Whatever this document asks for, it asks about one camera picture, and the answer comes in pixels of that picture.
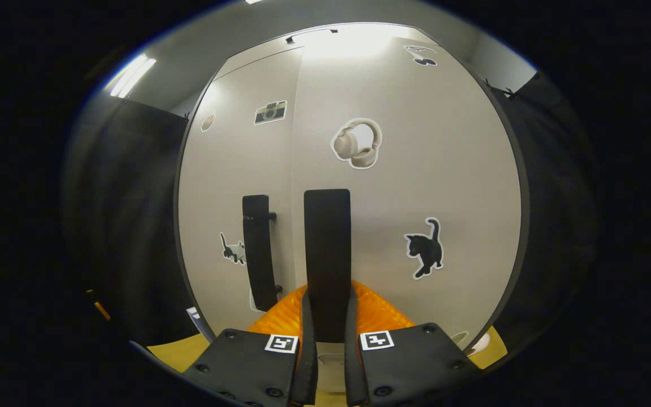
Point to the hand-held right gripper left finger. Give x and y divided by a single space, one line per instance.
306 367

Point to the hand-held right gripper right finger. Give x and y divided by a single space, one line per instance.
352 367

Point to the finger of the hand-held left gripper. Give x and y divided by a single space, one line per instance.
102 311

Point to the beige door with camera sticker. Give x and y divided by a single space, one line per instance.
218 186

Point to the beige door with headphone sticker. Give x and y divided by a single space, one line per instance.
444 169

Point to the beige double-door shoe cabinet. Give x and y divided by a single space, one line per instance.
263 53

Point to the small ceiling light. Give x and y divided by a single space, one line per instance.
130 76

